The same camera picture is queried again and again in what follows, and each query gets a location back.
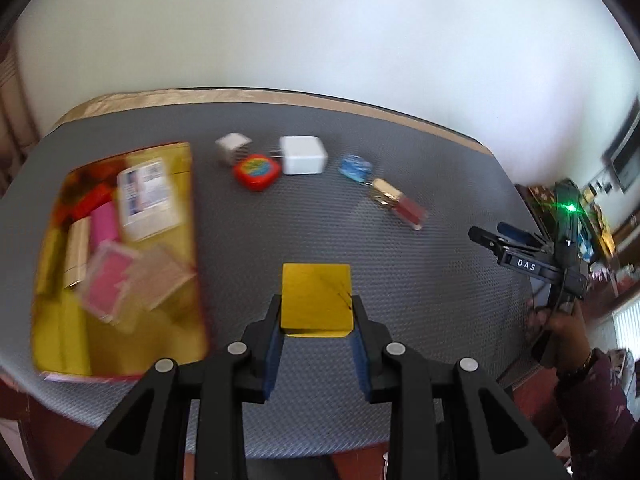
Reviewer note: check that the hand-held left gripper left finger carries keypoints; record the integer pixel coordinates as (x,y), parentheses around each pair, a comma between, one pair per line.
(272,362)

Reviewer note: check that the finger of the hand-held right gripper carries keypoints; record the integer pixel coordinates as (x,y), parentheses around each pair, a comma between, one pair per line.
(487,241)
(517,234)

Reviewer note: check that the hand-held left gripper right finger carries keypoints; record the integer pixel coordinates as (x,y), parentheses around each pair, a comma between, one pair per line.
(361,366)

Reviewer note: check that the yellow block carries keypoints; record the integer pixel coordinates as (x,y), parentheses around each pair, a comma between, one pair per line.
(315,300)

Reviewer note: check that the red tin box gold inside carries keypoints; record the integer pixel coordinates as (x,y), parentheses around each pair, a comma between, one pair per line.
(120,320)

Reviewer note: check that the clear case pink insert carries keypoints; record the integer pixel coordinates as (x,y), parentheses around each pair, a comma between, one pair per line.
(112,280)

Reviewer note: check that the clear labelled plastic box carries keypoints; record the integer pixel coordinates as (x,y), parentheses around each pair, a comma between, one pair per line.
(147,197)

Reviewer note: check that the pink small box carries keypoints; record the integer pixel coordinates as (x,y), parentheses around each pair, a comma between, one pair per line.
(106,225)

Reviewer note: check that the beige small box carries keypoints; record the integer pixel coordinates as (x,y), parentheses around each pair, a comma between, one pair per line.
(77,255)

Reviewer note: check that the person's right forearm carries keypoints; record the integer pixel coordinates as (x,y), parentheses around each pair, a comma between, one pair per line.
(600,405)

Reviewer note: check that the person's right hand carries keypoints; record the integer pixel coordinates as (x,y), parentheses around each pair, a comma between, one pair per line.
(570,332)

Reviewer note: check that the cluttered shelf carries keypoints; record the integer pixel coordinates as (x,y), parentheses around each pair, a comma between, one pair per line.
(600,230)

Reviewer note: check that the red lip gloss gold cap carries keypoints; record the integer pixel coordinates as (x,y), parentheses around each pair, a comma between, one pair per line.
(400,202)

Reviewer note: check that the blue wrapped candy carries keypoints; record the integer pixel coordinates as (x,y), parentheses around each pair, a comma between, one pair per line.
(356,167)

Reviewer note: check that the white charger plug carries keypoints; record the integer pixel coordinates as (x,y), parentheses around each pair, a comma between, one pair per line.
(302,155)

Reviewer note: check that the white cube zigzag print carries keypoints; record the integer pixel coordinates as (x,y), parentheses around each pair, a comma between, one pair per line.
(232,149)

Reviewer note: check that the beige leaf print curtain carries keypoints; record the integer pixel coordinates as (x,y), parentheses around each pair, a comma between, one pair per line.
(10,120)

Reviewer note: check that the dark wall frame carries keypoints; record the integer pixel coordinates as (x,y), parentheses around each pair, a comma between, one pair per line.
(625,157)

